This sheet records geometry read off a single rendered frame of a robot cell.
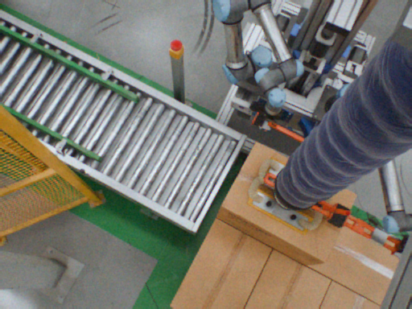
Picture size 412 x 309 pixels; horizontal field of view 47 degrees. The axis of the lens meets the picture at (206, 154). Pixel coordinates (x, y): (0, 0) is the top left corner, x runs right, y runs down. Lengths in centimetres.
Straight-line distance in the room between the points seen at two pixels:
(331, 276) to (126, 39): 240
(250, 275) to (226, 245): 23
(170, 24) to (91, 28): 65
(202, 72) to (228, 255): 157
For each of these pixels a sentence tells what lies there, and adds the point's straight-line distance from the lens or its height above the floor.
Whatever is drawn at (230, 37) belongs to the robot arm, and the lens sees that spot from 235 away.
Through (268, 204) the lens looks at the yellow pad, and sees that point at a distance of 244.
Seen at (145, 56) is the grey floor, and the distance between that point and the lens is 394.
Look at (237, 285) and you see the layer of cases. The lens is 298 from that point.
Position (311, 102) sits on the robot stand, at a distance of 284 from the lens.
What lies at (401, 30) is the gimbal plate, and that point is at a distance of 81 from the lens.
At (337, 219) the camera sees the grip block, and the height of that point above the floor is 122.
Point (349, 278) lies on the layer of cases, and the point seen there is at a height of 54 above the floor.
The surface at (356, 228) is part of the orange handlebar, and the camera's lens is 244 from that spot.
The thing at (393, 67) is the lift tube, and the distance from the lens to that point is 104.
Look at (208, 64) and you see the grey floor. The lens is 389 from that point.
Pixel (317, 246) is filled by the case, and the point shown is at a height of 108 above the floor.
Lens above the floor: 351
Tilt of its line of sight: 75 degrees down
